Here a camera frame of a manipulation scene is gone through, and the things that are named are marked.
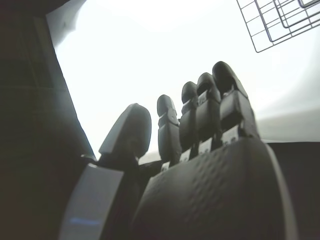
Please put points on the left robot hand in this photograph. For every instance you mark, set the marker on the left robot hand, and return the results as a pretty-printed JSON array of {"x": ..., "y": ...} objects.
[{"x": 207, "y": 190}]

